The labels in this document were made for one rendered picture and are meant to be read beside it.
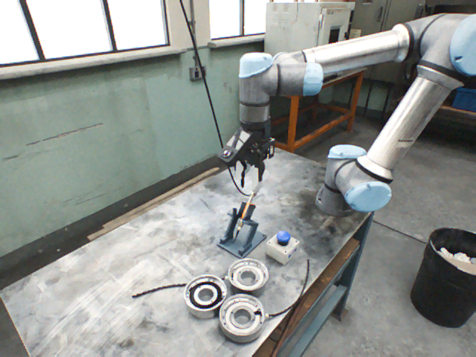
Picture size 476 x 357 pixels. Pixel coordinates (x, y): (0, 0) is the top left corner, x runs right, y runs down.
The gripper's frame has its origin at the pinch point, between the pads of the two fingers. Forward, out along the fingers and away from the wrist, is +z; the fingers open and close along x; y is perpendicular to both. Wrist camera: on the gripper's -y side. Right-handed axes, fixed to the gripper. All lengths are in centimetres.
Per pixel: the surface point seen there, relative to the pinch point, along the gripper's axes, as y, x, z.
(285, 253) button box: -2.1, -15.8, 14.0
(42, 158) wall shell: -13, 149, 36
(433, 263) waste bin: 81, -52, 62
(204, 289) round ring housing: -24.2, -6.0, 16.1
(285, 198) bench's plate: 26.0, 2.1, 18.6
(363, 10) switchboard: 359, 108, -33
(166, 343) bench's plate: -38.7, -8.3, 18.4
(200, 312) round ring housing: -29.8, -10.4, 15.2
